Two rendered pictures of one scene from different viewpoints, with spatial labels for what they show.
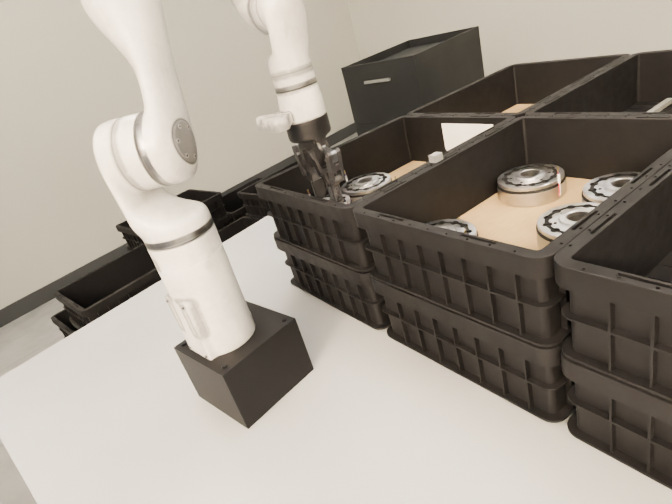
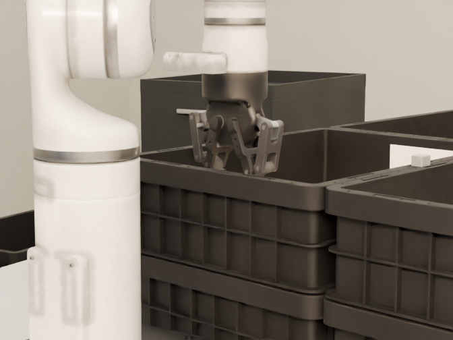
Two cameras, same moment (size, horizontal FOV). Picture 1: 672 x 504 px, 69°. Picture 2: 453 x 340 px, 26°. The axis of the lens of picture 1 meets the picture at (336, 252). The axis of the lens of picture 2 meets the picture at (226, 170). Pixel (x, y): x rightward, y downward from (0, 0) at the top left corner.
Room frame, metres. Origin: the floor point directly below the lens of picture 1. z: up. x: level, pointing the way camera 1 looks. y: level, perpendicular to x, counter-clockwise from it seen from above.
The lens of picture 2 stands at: (-0.23, 0.33, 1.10)
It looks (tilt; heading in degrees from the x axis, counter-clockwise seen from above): 9 degrees down; 343
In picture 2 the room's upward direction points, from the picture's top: straight up
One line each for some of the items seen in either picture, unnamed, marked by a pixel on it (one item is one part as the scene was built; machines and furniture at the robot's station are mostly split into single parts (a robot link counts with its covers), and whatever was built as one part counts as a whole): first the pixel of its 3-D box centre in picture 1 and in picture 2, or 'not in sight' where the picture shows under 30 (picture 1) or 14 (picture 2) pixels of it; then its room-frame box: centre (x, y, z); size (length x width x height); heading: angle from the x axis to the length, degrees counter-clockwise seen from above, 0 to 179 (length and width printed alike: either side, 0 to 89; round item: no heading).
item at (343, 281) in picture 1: (400, 233); (318, 287); (0.86, -0.13, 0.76); 0.40 x 0.30 x 0.12; 119
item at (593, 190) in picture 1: (623, 187); not in sight; (0.59, -0.41, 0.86); 0.10 x 0.10 x 0.01
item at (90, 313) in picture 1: (151, 322); not in sight; (1.55, 0.71, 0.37); 0.40 x 0.30 x 0.45; 130
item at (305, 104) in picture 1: (290, 102); (222, 43); (0.83, 0.00, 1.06); 0.11 x 0.09 x 0.06; 114
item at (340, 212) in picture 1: (382, 157); (320, 160); (0.86, -0.13, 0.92); 0.40 x 0.30 x 0.02; 119
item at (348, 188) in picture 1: (365, 183); not in sight; (0.92, -0.10, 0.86); 0.10 x 0.10 x 0.01
